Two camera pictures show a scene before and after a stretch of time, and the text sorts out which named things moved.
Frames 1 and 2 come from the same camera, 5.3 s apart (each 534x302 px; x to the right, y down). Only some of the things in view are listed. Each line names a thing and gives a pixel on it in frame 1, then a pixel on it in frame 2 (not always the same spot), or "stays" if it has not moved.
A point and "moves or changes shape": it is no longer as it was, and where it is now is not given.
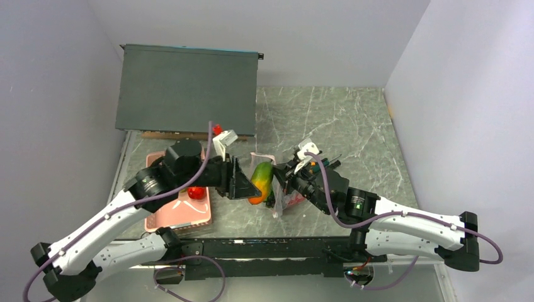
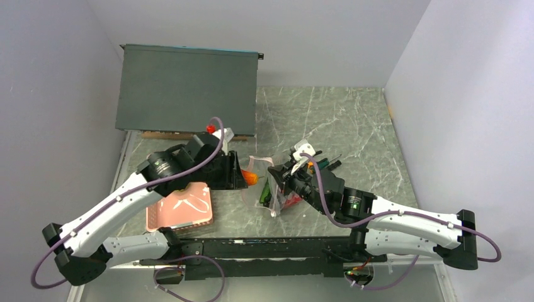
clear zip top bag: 274,196 stays
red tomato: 196,192 moves or changes shape
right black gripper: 285,173 stays
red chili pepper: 297,199 stays
